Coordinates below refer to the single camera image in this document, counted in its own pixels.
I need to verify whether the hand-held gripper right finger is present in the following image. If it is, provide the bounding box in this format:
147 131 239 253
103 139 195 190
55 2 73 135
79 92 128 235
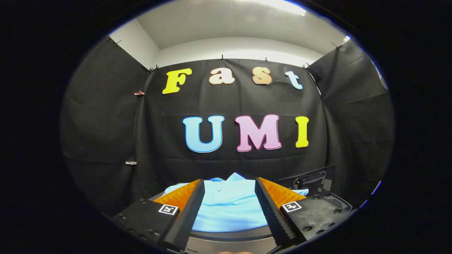
255 177 354 246

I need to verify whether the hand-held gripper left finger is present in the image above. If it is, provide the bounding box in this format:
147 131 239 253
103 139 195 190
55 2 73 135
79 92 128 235
111 179 206 252

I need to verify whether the light blue polo shirt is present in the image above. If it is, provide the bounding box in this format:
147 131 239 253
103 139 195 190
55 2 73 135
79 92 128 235
163 172 310 233

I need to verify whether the grey washing machine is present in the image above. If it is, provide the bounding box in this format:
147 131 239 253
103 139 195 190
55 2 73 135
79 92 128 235
307 190 354 212

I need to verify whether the black backdrop cloth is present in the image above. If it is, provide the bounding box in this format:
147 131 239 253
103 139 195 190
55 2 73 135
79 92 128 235
60 35 394 220

